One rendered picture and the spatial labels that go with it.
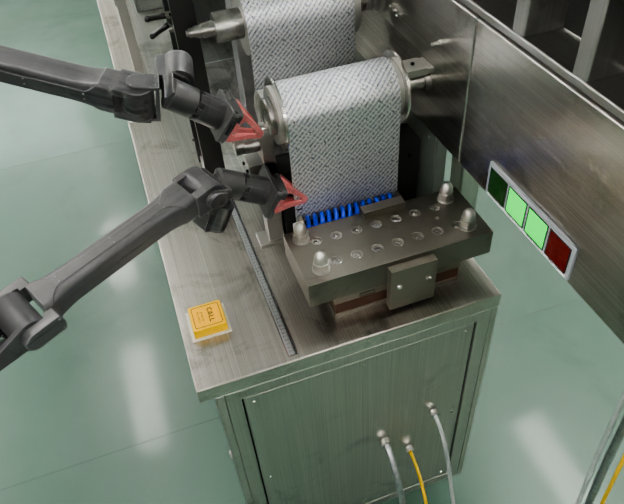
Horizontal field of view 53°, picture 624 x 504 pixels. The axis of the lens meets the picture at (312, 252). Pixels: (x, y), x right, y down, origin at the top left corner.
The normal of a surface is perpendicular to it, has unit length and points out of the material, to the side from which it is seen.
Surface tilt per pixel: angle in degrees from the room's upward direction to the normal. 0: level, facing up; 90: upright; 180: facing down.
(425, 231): 0
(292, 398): 90
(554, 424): 0
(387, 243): 0
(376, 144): 90
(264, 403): 90
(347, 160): 90
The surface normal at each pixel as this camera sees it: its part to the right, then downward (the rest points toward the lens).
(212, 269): -0.06, -0.72
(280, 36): 0.33, 0.66
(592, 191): -0.94, 0.27
